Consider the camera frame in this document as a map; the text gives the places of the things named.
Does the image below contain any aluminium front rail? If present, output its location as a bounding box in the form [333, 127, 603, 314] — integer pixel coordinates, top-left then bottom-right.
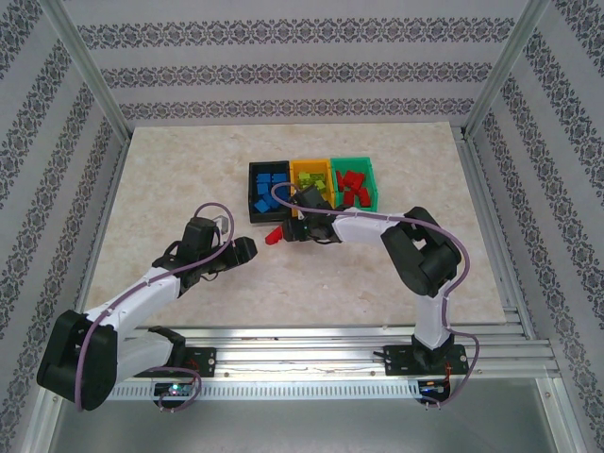
[44, 325, 561, 378]

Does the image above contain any grey metal shelf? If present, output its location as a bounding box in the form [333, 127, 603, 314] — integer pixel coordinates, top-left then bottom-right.
[35, 379, 575, 453]

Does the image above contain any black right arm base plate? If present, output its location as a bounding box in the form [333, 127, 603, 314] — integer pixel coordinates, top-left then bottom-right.
[382, 344, 471, 378]

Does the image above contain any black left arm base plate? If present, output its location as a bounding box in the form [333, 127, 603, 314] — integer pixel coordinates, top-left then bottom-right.
[141, 347, 218, 378]

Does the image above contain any green plastic bin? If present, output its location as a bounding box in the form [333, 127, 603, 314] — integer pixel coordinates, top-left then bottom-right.
[329, 157, 380, 212]

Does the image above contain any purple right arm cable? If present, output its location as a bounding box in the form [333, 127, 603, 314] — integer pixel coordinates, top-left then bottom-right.
[271, 181, 481, 411]

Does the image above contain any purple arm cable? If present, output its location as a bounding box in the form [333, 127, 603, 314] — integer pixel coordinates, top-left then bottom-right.
[271, 181, 481, 411]
[74, 202, 236, 414]

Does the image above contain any yellow plastic bin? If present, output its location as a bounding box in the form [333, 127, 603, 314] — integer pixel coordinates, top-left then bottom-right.
[289, 159, 337, 219]

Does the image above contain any aluminium frame post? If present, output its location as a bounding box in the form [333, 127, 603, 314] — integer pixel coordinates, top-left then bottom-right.
[40, 0, 133, 143]
[461, 0, 553, 141]

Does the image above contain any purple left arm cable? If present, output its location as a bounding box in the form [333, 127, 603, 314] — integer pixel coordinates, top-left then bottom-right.
[74, 202, 236, 414]

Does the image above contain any slotted grey cable duct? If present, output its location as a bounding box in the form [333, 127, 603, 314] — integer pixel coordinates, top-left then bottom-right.
[108, 380, 422, 401]

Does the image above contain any black plastic bin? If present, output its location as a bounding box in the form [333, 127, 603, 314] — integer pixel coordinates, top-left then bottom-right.
[248, 160, 293, 224]

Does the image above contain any aluminium side rail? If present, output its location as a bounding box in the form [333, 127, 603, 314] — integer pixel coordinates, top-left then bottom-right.
[455, 125, 539, 341]
[65, 134, 133, 344]

